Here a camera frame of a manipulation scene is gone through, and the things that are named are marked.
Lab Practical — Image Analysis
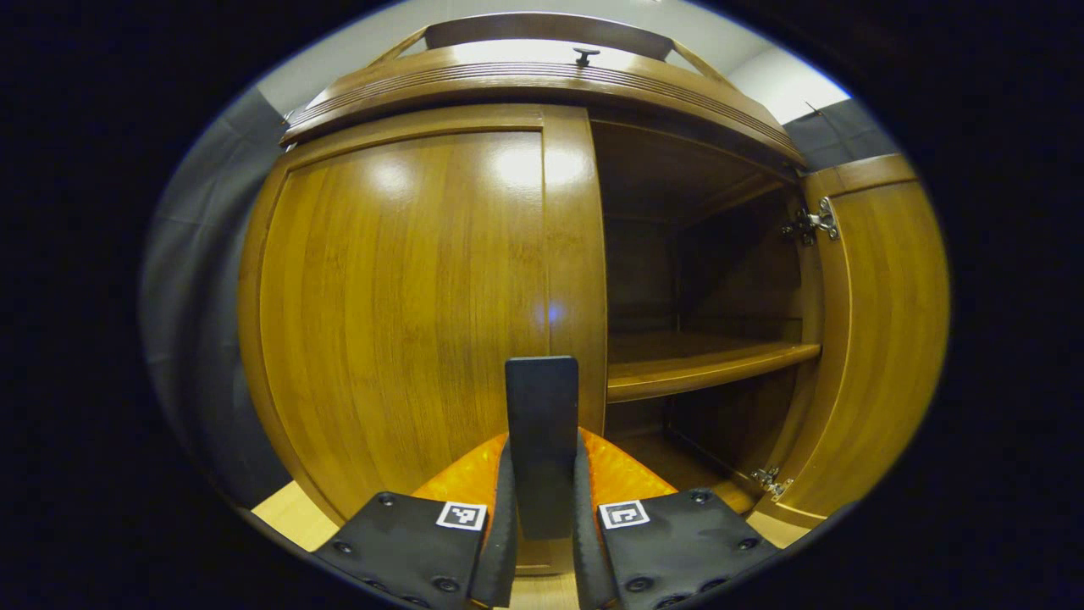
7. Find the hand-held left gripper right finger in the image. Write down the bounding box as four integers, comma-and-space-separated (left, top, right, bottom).
574, 428, 780, 610

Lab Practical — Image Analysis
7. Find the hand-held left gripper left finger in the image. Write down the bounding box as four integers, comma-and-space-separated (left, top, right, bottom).
313, 432, 517, 610

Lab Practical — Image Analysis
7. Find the black door handle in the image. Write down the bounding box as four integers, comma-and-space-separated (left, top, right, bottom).
506, 356, 580, 541

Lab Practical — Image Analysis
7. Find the wooden shoe cabinet door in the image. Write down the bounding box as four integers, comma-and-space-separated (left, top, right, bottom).
239, 103, 608, 577
754, 152, 951, 530

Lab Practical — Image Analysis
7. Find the wooden double-door shoe cabinet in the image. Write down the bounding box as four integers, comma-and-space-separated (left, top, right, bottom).
239, 12, 951, 585

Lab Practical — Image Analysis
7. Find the metal door hinge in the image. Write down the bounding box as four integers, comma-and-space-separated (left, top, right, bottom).
749, 466, 794, 501
781, 197, 841, 247

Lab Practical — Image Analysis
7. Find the wooden cabinet inner shelf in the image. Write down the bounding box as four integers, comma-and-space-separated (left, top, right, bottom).
607, 330, 821, 403

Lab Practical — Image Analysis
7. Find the wooden cabinet drawer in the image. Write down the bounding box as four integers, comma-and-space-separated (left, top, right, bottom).
281, 44, 805, 166

